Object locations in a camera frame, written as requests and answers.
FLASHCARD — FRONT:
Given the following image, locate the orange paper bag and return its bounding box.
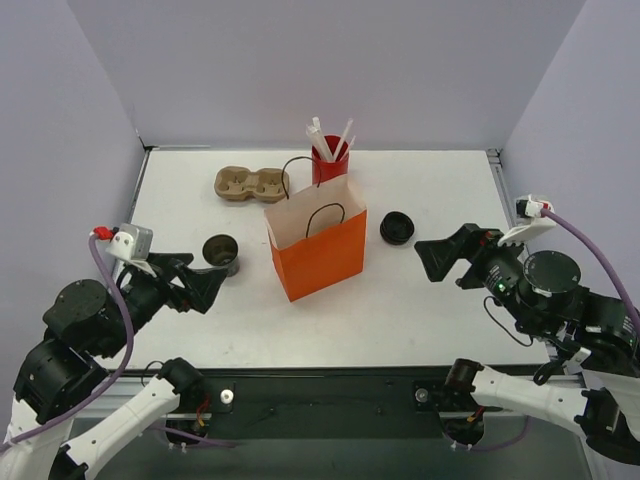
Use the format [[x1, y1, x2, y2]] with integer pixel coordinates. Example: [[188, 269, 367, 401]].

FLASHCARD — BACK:
[[264, 174, 368, 302]]

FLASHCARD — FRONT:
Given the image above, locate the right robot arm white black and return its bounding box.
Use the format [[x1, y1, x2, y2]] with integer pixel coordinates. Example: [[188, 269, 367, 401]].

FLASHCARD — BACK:
[[414, 223, 639, 465]]

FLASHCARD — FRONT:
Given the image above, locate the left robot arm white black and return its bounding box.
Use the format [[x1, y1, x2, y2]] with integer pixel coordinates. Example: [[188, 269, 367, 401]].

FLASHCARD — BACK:
[[1, 254, 226, 479]]

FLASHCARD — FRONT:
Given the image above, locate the red straw holder cup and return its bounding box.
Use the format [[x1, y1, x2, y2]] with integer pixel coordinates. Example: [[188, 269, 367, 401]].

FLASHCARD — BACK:
[[311, 135, 350, 184]]

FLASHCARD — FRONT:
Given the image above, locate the wrapped white straw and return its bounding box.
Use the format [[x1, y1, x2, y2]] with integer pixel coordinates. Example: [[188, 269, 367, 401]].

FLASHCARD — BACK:
[[333, 118, 354, 162], [306, 117, 333, 163], [339, 135, 356, 160]]

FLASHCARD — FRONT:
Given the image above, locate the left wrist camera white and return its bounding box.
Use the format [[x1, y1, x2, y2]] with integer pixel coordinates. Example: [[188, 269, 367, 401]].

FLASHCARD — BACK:
[[92, 223, 153, 269]]

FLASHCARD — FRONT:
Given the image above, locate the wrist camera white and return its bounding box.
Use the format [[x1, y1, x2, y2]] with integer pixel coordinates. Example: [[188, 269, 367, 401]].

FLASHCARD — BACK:
[[498, 194, 556, 247], [92, 223, 153, 269]]

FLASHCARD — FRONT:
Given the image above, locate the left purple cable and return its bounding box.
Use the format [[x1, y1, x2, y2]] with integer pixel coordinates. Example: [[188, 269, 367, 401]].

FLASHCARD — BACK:
[[0, 234, 239, 449]]

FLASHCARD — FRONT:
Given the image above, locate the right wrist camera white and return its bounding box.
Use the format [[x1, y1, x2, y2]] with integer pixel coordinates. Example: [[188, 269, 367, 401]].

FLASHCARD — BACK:
[[498, 194, 556, 247]]

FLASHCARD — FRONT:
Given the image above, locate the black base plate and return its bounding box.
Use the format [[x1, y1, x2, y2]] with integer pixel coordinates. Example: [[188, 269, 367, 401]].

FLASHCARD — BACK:
[[160, 367, 479, 442]]

